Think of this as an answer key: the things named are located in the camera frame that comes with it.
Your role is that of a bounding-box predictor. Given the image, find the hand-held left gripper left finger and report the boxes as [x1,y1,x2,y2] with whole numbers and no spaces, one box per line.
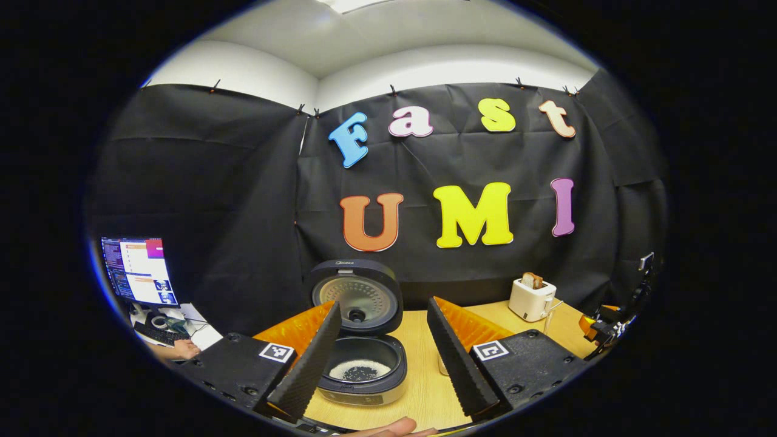
[176,300,342,424]

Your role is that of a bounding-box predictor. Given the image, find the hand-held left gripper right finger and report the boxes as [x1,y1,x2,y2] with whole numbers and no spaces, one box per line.
[427,296,588,419]

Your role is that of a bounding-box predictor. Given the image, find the small white rice portion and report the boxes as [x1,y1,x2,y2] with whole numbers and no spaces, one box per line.
[328,359,392,382]

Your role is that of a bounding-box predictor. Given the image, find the black silver rice cooker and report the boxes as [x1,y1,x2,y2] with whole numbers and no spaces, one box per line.
[305,259,409,406]

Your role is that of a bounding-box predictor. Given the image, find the white toaster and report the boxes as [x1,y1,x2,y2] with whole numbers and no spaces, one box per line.
[509,278,557,323]

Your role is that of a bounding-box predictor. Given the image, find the white side table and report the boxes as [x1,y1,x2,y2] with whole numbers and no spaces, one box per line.
[131,302,224,353]

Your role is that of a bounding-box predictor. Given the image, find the black keyboard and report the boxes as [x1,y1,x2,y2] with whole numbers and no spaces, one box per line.
[134,322,190,348]

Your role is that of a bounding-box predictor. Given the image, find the black backdrop cloth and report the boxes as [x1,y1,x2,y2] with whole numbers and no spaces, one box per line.
[85,67,668,340]

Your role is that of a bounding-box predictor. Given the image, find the computer monitor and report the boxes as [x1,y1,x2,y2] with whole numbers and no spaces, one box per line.
[101,237,180,306]

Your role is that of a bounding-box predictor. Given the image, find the ceiling light panel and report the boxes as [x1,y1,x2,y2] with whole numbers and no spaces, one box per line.
[316,0,395,14]

